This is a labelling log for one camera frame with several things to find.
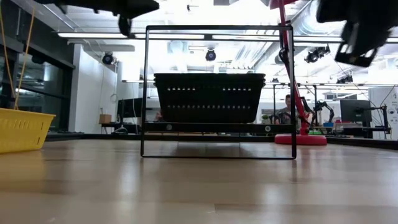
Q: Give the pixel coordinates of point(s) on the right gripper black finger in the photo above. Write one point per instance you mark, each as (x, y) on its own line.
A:
(329, 6)
(331, 17)

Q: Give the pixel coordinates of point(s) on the black plastic basket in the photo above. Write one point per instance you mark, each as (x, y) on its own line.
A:
(210, 99)
(210, 78)
(210, 82)
(210, 74)

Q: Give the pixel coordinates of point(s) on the yellow plastic basket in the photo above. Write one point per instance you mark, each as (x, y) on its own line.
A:
(21, 130)

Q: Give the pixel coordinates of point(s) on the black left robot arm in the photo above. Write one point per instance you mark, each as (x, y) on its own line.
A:
(77, 4)

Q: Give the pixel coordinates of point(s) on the black background robot arm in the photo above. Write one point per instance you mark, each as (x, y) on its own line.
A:
(325, 105)

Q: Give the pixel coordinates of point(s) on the long ceiling light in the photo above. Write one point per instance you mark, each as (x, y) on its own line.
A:
(245, 37)
(169, 36)
(93, 35)
(320, 39)

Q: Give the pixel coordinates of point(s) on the black ceiling spotlight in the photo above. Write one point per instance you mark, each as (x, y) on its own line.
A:
(312, 56)
(108, 58)
(210, 55)

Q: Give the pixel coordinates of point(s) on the black computer monitor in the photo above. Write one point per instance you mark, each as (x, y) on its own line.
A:
(356, 112)
(129, 108)

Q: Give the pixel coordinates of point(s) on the person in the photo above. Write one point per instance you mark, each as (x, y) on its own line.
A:
(158, 116)
(284, 115)

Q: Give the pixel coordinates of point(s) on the brown cardboard box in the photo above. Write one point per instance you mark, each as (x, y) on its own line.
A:
(105, 119)

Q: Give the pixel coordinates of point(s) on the small green plant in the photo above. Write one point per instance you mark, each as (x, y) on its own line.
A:
(265, 118)

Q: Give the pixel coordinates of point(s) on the red desk lamp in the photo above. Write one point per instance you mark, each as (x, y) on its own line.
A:
(300, 140)

